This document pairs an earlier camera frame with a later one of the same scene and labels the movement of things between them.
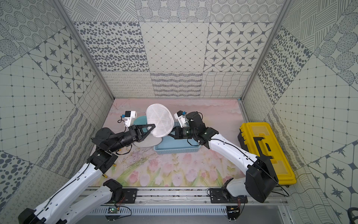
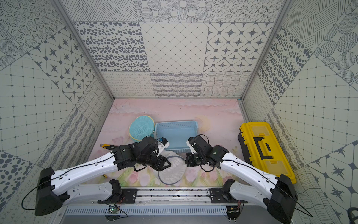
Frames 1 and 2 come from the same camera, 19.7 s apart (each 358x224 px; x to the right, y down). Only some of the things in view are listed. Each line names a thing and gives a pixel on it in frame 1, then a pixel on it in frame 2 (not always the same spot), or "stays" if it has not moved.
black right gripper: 177,135 → 189,161
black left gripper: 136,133 → 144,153
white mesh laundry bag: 159,115 → 174,173
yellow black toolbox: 261,140 stays
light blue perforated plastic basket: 171,144 stays
